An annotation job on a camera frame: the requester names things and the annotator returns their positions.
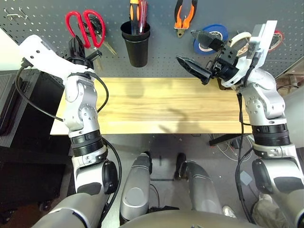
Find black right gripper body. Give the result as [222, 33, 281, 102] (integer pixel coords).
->
[208, 45, 240, 83]

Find silver right robot leg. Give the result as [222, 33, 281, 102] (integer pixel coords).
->
[174, 153, 224, 216]

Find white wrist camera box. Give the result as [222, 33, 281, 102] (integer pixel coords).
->
[18, 34, 95, 80]
[222, 20, 278, 88]

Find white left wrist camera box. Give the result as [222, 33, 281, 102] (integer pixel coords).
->
[18, 34, 95, 80]

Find silver robot leg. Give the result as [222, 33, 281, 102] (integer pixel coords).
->
[174, 153, 224, 216]
[119, 152, 153, 225]

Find blue tape roll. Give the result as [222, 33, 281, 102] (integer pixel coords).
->
[192, 23, 229, 56]

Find black handled scissors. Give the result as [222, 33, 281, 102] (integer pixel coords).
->
[83, 13, 118, 57]

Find black plastic cup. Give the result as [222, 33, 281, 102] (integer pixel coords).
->
[120, 20, 152, 68]

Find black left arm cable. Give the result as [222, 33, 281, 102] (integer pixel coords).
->
[14, 60, 123, 228]

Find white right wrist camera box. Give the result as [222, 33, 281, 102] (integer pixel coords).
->
[222, 20, 278, 88]

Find red tape roll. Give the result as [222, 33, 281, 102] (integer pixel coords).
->
[268, 29, 285, 52]

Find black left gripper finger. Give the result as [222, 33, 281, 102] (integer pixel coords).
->
[68, 36, 86, 60]
[85, 49, 103, 61]

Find white tape roll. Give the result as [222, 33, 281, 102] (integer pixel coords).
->
[228, 32, 252, 57]

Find dark grey pegboard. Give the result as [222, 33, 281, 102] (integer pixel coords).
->
[0, 0, 304, 79]

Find orange black pliers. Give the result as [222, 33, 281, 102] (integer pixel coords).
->
[174, 0, 198, 38]

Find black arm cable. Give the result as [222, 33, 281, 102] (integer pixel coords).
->
[235, 51, 259, 225]
[14, 60, 123, 228]

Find white person's shoe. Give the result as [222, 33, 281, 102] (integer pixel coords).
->
[222, 205, 237, 219]

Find black orange screwdriver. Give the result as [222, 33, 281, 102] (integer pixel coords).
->
[129, 0, 141, 35]

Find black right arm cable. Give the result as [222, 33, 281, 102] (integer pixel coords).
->
[235, 51, 259, 225]

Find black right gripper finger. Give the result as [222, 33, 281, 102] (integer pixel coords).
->
[175, 55, 212, 86]
[190, 30, 225, 51]

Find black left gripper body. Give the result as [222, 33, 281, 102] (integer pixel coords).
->
[65, 56, 96, 70]

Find khaki person's trouser leg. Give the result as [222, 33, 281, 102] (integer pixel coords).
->
[251, 193, 289, 228]

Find silver pegboard hook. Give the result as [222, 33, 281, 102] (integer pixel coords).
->
[18, 7, 29, 21]
[4, 8, 19, 22]

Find grey robot torso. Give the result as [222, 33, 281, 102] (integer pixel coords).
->
[118, 210, 252, 228]

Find red handled screwdriver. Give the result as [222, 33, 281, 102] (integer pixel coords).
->
[139, 0, 148, 34]

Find red handled scissors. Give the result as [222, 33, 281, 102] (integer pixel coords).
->
[65, 9, 106, 72]

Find black cabinet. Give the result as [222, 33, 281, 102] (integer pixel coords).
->
[0, 70, 72, 214]

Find black table foot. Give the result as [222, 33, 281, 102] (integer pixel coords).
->
[209, 134, 242, 146]

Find silver left robot leg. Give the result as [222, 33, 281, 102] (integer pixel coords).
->
[119, 152, 153, 225]

